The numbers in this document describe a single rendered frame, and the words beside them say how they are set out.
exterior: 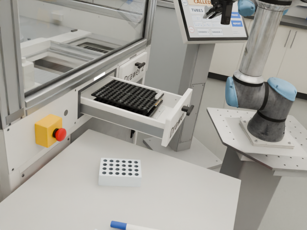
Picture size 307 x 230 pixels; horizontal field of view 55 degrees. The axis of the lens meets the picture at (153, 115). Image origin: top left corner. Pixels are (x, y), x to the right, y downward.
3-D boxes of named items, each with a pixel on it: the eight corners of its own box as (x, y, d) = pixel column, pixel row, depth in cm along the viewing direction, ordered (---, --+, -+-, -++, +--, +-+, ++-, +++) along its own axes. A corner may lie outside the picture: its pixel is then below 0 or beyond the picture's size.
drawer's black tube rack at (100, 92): (161, 107, 119) (164, 93, 116) (145, 127, 104) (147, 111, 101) (112, 93, 124) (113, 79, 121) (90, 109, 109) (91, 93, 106)
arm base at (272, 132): (270, 121, 133) (277, 101, 128) (290, 141, 121) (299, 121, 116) (240, 122, 129) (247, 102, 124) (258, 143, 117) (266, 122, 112)
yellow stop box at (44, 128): (64, 138, 91) (64, 117, 87) (49, 149, 85) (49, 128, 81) (50, 133, 92) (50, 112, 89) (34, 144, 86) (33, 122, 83)
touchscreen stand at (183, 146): (223, 165, 231) (264, 37, 183) (176, 180, 208) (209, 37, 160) (186, 133, 267) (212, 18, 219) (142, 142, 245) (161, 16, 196)
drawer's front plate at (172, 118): (187, 112, 122) (193, 88, 117) (165, 148, 97) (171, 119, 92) (183, 111, 122) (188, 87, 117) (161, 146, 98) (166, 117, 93)
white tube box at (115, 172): (139, 169, 95) (140, 159, 93) (140, 187, 88) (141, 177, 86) (100, 167, 93) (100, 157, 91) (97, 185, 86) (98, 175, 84)
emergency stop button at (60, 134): (67, 138, 88) (67, 127, 86) (59, 144, 85) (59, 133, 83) (59, 135, 89) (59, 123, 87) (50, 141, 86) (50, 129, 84)
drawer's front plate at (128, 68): (145, 72, 156) (147, 52, 151) (120, 90, 132) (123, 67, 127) (141, 71, 157) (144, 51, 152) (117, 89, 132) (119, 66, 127)
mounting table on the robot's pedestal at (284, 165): (284, 134, 154) (292, 115, 149) (336, 196, 116) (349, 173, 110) (201, 127, 149) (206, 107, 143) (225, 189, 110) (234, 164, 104)
